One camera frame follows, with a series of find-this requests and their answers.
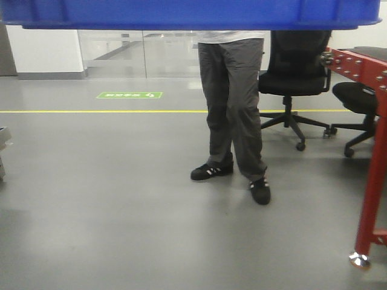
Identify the black office chair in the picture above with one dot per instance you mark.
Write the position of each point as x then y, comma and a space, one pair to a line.
295, 70
360, 99

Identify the person in grey trousers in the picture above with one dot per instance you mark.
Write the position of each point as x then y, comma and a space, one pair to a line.
230, 62

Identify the large blue plastic bin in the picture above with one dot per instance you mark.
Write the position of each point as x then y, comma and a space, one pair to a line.
190, 15

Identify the grey equipment at left edge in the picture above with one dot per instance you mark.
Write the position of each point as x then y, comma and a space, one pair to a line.
6, 137

